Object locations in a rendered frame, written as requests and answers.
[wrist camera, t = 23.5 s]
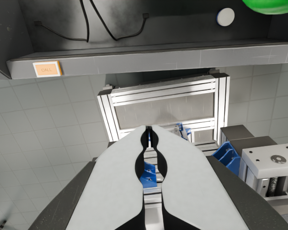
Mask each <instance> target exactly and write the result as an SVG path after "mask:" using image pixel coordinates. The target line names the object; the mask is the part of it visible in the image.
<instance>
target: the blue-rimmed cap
mask: <svg viewBox="0 0 288 230"><path fill-rule="evenodd" d="M234 17H235V14H234V11H233V10H232V9H231V8H223V9H221V10H220V11H219V12H218V14H217V17H216V21H217V23H218V24H219V25H220V26H228V25H229V24H231V23H232V21H233V20H234Z"/></svg>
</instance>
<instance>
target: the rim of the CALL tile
mask: <svg viewBox="0 0 288 230"><path fill-rule="evenodd" d="M40 64H55V65H56V69H57V72H58V74H52V75H38V73H37V69H36V66H35V65H40ZM33 66H34V69H35V72H36V75H37V77H52V76H61V74H60V70H59V66H58V62H57V61H56V62H40V63H33Z"/></svg>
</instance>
